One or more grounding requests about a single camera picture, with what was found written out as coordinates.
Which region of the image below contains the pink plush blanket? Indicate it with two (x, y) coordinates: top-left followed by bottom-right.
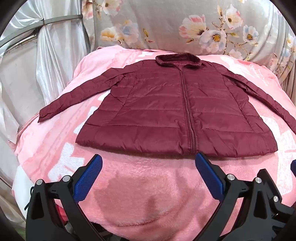
(13, 45), (296, 241)

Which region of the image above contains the maroon puffer jacket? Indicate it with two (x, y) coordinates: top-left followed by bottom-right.
(38, 53), (296, 156)

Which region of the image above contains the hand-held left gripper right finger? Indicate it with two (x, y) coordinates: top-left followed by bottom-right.
(195, 152), (271, 241)

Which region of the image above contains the white satin curtain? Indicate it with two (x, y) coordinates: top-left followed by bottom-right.
(0, 0), (99, 241)

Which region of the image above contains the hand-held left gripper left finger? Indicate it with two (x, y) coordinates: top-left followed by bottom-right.
(26, 154), (103, 241)

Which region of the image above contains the grey floral bed sheet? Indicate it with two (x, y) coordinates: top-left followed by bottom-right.
(82, 0), (296, 93)

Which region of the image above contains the grey metal curtain rail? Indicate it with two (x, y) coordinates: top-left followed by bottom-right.
(0, 14), (83, 48)

